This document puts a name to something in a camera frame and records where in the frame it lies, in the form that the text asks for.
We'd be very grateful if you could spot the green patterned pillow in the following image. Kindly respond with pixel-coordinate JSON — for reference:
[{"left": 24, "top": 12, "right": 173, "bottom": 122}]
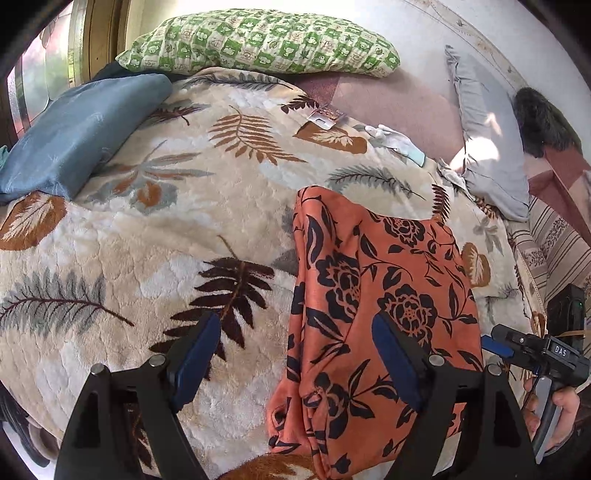
[{"left": 115, "top": 9, "right": 402, "bottom": 79}]

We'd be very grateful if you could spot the small white cloth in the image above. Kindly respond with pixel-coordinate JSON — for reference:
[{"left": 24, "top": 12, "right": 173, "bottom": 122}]
[{"left": 436, "top": 157, "right": 468, "bottom": 190}]

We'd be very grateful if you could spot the orange floral shirt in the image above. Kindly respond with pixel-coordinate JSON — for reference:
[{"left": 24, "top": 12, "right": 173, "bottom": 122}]
[{"left": 267, "top": 185, "right": 485, "bottom": 480}]

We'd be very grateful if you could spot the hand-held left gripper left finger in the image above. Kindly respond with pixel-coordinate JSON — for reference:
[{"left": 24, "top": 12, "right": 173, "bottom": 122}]
[{"left": 53, "top": 310, "right": 222, "bottom": 480}]

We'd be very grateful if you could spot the pink bolster cushion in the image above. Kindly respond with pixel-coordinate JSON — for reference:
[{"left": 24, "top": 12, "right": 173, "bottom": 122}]
[{"left": 288, "top": 69, "right": 467, "bottom": 162}]

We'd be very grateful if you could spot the small shiny packet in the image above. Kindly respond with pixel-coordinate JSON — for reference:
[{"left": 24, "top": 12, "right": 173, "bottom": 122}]
[{"left": 306, "top": 105, "right": 348, "bottom": 131}]

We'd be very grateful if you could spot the person's right hand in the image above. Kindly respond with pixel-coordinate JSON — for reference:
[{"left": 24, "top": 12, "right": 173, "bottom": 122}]
[{"left": 523, "top": 377, "right": 583, "bottom": 457}]

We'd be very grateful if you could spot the pink and brown quilt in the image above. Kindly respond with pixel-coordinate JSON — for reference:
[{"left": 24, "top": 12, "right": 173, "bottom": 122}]
[{"left": 526, "top": 145, "right": 591, "bottom": 236}]

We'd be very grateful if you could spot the dark cloth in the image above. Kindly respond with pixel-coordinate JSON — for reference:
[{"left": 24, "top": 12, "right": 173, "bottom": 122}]
[{"left": 95, "top": 61, "right": 139, "bottom": 81}]

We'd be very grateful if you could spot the blue folded cloth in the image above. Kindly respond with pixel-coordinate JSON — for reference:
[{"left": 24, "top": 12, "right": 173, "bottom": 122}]
[{"left": 0, "top": 74, "right": 174, "bottom": 206}]

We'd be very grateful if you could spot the cream leaf-print blanket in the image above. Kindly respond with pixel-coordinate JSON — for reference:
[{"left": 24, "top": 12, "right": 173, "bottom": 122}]
[{"left": 0, "top": 67, "right": 546, "bottom": 480}]

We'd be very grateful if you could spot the dark furry cushion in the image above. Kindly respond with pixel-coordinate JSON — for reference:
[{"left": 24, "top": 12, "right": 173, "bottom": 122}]
[{"left": 512, "top": 86, "right": 585, "bottom": 160}]

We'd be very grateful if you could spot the grey pillow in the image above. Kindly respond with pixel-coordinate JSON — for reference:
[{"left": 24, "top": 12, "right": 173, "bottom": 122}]
[{"left": 444, "top": 45, "right": 532, "bottom": 223}]

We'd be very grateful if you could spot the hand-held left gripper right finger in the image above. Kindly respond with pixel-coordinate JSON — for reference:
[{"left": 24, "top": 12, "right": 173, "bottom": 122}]
[{"left": 372, "top": 311, "right": 543, "bottom": 480}]

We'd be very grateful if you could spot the white glove with blue cuff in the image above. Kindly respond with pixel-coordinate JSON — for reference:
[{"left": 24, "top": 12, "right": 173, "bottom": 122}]
[{"left": 365, "top": 124, "right": 428, "bottom": 168}]

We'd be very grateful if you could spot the wooden window frame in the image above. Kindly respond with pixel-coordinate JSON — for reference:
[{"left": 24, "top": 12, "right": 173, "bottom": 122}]
[{"left": 81, "top": 0, "right": 132, "bottom": 79}]

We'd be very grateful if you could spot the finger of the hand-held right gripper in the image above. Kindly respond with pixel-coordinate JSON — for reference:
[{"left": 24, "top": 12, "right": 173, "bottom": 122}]
[{"left": 480, "top": 333, "right": 514, "bottom": 360}]

